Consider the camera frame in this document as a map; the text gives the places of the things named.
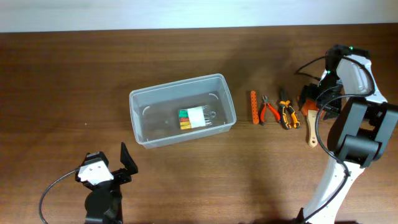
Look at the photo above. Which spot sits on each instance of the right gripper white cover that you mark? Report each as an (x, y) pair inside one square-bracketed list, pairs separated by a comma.
[(319, 95)]

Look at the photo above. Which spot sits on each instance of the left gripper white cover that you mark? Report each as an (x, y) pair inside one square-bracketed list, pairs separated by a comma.
[(119, 177)]

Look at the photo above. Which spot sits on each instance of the orange scraper wooden handle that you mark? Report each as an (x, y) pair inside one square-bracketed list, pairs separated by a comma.
[(309, 109)]

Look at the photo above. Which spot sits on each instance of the orange black long-nose pliers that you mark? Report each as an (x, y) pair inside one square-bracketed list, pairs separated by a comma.
[(288, 116)]

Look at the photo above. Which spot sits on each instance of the red handled cutting pliers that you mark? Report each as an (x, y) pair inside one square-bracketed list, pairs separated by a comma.
[(267, 106)]

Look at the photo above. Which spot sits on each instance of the orange perforated bar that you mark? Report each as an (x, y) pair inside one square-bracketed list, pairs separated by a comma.
[(254, 108)]

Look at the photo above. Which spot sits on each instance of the clear case coloured bits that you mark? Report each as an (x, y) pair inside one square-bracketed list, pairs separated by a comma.
[(196, 117)]

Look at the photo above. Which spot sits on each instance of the clear plastic container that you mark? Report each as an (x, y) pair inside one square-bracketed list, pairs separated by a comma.
[(154, 110)]

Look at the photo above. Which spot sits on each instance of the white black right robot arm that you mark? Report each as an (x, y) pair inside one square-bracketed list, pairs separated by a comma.
[(350, 120)]

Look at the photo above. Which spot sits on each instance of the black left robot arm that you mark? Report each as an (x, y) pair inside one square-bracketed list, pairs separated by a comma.
[(103, 204)]

